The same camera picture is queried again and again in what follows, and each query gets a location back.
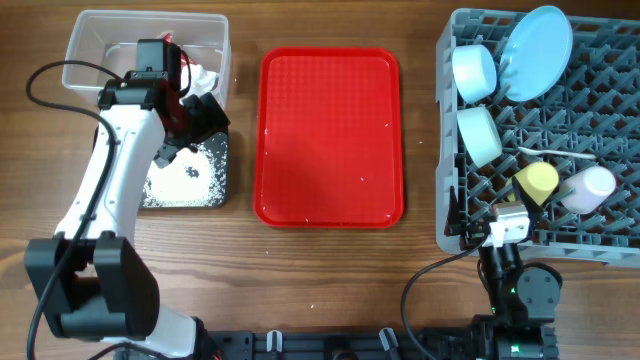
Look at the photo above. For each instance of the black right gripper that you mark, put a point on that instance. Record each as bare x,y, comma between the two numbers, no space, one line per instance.
473,235

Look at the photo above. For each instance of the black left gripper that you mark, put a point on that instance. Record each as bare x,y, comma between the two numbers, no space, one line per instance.
210,120

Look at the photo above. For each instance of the white rice pile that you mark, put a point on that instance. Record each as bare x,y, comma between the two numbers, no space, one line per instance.
192,180

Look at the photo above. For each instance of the yellow plastic cup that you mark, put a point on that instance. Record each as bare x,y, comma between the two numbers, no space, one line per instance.
538,180

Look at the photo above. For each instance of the white plastic spoon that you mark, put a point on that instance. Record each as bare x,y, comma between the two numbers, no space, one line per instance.
532,152

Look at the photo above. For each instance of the white tissue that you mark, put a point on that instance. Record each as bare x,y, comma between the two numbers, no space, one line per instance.
199,80

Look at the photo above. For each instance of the mint green bowl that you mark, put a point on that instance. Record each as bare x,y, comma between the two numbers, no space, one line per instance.
480,136

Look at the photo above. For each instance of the pink plastic cup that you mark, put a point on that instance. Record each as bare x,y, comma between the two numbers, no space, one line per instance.
589,189

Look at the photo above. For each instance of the red foil wrapper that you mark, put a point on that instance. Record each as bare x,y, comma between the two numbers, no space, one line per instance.
167,36

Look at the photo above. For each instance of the light blue bowl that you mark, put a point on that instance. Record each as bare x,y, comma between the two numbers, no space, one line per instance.
474,72

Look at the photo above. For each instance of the light blue plate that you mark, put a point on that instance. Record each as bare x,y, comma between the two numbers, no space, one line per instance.
536,54

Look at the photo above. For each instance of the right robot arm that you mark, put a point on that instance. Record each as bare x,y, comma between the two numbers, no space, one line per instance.
523,296

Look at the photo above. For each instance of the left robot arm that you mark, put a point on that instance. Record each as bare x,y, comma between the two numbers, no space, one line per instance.
90,282

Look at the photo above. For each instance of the black waste tray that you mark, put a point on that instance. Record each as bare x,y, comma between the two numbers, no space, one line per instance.
133,167

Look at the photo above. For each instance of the grey dishwasher rack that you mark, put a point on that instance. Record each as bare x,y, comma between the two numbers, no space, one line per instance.
592,109

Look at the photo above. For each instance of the clear plastic bin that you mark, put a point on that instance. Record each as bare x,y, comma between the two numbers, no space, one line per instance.
109,37

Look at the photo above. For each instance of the red serving tray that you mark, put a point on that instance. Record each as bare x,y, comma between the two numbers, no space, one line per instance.
329,148

